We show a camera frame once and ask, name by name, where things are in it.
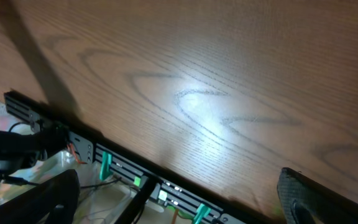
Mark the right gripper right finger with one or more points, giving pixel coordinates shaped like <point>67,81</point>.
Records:
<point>303,200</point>

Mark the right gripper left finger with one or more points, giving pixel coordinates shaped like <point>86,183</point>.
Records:
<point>55,199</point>

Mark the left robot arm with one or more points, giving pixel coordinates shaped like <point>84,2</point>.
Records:
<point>18,151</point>

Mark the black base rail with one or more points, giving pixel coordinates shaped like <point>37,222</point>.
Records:
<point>171,191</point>

